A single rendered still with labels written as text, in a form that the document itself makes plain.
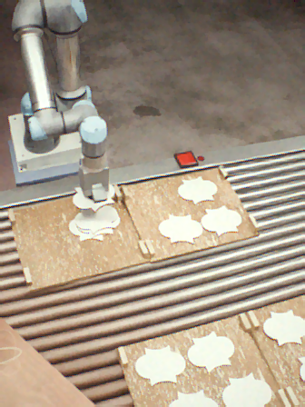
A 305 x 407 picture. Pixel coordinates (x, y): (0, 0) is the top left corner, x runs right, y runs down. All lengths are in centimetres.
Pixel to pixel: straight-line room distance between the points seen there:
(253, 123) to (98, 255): 240
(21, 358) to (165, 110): 276
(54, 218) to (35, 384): 68
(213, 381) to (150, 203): 72
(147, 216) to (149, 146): 174
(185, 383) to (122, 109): 268
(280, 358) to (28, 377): 74
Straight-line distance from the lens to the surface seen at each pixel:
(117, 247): 181
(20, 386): 145
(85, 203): 179
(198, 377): 158
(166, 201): 197
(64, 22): 181
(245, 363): 163
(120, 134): 370
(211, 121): 390
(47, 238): 185
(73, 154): 217
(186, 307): 171
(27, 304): 172
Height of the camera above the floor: 235
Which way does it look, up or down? 47 degrees down
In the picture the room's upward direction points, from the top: 5 degrees clockwise
